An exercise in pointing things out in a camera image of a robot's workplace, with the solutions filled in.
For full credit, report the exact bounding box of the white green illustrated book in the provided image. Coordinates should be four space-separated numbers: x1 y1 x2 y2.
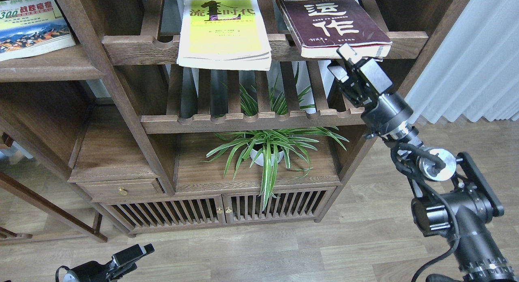
0 0 75 61

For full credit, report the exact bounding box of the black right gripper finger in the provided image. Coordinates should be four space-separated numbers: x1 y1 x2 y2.
328 62 361 100
337 44 393 96

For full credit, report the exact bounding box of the brass drawer knob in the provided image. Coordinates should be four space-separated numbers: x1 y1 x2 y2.
118 187 128 196

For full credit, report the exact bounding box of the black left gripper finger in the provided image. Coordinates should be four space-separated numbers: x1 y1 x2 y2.
112 244 154 268

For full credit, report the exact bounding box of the dark maroon thick book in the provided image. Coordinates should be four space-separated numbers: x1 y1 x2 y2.
275 0 392 59

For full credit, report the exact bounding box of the white pleated curtain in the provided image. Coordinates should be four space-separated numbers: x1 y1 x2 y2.
405 0 519 123

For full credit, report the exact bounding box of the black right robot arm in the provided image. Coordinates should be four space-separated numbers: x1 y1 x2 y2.
328 44 518 282

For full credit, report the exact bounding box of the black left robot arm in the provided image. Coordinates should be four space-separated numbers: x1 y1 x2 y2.
55 244 154 282

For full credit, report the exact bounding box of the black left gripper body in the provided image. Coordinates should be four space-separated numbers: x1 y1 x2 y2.
63 258 137 282

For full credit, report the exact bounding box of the yellow green paperback book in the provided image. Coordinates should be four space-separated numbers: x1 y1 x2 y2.
176 0 271 71

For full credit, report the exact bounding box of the white plant pot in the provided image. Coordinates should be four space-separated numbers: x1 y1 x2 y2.
250 145 284 167

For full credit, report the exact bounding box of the dark wooden bookshelf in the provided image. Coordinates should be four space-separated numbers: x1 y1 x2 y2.
0 0 477 238

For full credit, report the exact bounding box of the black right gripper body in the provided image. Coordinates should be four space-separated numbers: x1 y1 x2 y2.
345 73 413 139

